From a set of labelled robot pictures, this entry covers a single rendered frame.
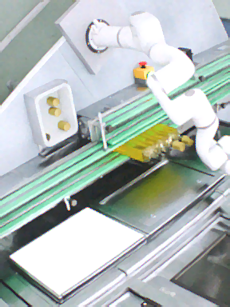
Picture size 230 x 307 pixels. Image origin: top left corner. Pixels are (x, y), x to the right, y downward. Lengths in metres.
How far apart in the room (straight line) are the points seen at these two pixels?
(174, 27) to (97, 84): 0.57
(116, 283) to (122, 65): 1.06
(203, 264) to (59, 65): 0.99
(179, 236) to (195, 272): 0.19
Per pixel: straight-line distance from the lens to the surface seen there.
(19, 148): 1.98
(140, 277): 1.64
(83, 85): 2.12
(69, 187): 1.94
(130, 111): 2.06
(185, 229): 1.80
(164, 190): 1.99
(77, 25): 2.01
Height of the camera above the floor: 2.36
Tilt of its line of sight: 43 degrees down
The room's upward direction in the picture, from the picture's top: 110 degrees clockwise
